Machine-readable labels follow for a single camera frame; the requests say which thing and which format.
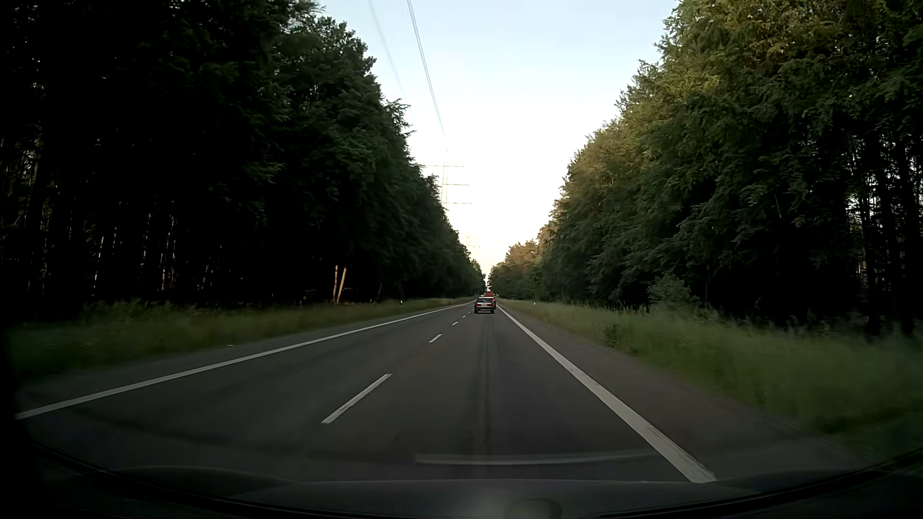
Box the electricity pylon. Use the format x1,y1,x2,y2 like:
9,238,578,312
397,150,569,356
425,148,474,214

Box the grey asphalt road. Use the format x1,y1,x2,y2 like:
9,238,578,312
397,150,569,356
14,299,866,485

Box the road markings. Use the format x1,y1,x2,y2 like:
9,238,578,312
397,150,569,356
16,300,717,484

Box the car's own bonnet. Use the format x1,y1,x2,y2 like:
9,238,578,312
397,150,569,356
29,445,923,519

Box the dark wood of trees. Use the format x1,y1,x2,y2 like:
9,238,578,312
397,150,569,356
0,0,487,324

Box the grass verge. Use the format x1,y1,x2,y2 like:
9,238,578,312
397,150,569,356
500,298,923,462
6,296,473,383

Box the green wood of trees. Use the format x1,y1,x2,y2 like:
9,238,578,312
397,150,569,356
488,0,923,338

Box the overhead wires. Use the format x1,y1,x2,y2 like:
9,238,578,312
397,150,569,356
368,0,449,168

